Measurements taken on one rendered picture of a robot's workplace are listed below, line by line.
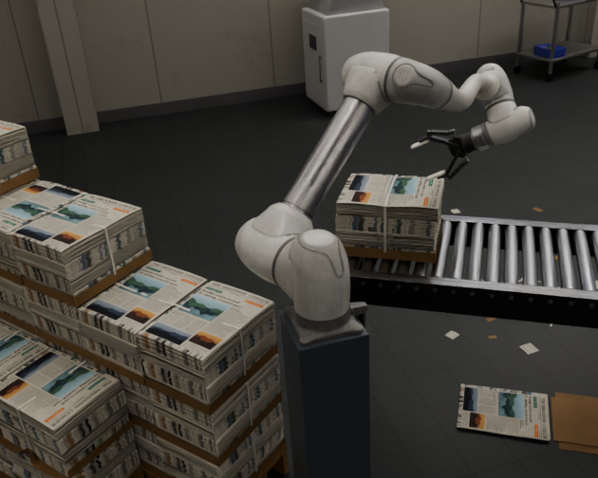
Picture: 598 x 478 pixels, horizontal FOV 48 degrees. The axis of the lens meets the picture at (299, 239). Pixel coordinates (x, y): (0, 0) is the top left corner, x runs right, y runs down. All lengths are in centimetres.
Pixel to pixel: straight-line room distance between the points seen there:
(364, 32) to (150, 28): 207
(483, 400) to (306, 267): 161
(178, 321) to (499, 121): 128
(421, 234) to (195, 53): 490
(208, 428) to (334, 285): 78
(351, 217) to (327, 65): 405
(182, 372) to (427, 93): 114
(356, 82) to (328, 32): 439
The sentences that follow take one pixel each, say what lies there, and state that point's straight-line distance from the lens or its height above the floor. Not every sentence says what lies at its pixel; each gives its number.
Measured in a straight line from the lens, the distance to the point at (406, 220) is 248.
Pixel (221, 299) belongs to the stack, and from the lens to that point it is 236.
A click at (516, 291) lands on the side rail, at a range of 244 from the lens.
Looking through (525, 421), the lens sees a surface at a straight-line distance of 311.
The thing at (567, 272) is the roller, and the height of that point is 80.
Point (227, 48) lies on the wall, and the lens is 713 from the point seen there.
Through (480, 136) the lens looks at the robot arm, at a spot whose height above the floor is 127.
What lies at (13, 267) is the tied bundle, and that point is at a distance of 268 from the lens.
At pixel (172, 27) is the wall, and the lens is 700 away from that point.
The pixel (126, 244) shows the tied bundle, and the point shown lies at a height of 95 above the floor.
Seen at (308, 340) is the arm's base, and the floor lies 102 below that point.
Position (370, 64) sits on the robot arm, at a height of 161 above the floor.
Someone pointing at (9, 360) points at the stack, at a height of 60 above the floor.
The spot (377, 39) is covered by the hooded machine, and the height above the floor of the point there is 68.
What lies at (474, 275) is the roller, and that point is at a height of 80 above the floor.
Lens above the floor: 212
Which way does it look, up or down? 29 degrees down
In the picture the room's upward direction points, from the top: 4 degrees counter-clockwise
